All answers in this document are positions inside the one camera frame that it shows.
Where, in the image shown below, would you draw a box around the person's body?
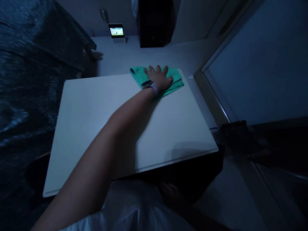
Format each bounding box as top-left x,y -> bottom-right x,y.
57,178 -> 196,231

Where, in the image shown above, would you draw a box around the sliding glass door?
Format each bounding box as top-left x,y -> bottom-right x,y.
194,0 -> 308,128

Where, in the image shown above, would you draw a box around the black tall cabinet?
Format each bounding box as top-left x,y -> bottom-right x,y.
139,0 -> 175,48

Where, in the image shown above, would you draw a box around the person's legs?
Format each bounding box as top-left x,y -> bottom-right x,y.
134,144 -> 241,231

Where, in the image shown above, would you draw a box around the white low table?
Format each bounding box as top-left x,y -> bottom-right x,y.
43,68 -> 219,198

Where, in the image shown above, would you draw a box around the white smart display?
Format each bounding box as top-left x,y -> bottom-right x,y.
107,23 -> 123,46

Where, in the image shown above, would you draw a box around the person's left hand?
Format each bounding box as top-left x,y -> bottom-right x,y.
144,65 -> 174,91

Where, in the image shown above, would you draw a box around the green cloth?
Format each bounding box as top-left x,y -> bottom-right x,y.
130,66 -> 185,98

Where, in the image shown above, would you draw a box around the dark patterned bed cover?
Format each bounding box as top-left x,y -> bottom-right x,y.
0,0 -> 97,231

